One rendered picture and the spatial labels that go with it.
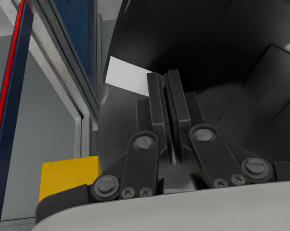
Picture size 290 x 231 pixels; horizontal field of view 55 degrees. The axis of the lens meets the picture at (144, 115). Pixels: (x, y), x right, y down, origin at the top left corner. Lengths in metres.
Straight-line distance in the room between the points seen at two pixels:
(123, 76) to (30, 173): 0.97
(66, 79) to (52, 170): 0.16
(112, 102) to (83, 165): 0.33
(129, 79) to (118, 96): 0.01
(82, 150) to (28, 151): 0.58
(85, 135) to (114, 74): 0.44
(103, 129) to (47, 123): 0.99
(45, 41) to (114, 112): 0.29
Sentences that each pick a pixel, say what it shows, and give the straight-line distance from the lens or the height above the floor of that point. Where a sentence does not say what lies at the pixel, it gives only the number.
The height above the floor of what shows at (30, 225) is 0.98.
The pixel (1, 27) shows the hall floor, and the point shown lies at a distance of 1.65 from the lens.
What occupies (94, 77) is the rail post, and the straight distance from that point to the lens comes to 0.71.
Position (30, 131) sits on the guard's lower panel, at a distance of 1.18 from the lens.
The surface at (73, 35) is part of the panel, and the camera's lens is 0.64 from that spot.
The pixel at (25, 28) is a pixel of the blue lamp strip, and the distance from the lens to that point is 0.37.
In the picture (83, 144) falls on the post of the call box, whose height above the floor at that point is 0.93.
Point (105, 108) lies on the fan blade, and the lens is 0.17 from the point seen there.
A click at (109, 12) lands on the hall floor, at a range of 1.50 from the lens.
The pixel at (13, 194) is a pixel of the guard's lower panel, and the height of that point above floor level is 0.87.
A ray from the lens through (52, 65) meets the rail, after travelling 0.50.
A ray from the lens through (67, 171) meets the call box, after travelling 0.49.
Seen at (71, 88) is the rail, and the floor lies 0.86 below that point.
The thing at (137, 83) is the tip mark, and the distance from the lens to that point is 0.15.
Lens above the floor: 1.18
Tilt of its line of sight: 31 degrees down
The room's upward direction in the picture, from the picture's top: 174 degrees clockwise
